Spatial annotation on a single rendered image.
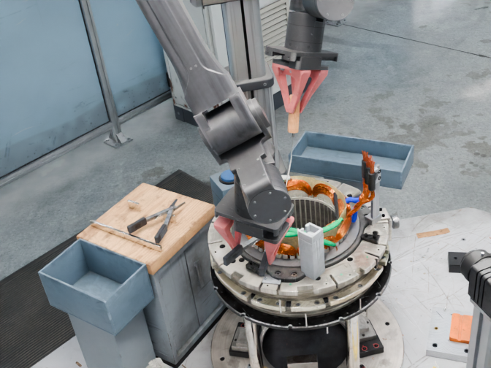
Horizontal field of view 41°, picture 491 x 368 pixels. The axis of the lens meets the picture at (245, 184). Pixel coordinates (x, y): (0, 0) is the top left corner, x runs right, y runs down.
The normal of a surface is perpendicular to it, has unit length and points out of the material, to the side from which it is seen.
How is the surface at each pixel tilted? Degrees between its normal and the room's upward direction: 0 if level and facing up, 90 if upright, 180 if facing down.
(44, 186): 0
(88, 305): 90
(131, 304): 90
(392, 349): 0
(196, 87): 71
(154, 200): 0
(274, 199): 95
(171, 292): 90
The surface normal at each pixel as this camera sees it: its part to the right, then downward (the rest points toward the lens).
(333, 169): -0.41, 0.55
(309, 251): -0.69, 0.47
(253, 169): -0.43, -0.60
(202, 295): 0.83, 0.24
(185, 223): -0.11, -0.82
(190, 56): -0.01, 0.27
